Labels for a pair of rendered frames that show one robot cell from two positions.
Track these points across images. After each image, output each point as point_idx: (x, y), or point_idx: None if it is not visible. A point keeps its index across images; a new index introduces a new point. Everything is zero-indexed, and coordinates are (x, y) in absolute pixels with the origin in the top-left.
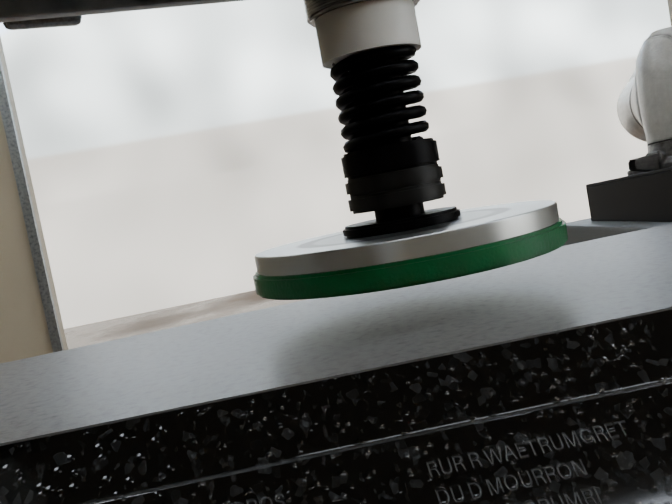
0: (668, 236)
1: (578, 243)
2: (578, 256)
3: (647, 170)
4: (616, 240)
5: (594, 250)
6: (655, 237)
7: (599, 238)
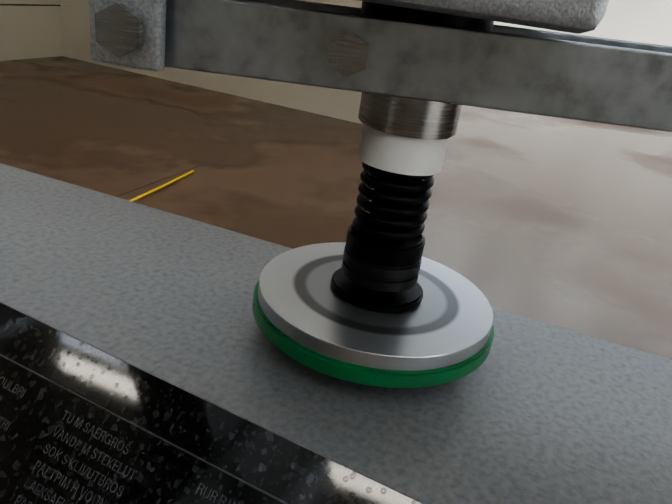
0: (644, 390)
1: (594, 339)
2: (548, 362)
3: None
4: (615, 360)
5: (573, 363)
6: (637, 382)
7: (618, 344)
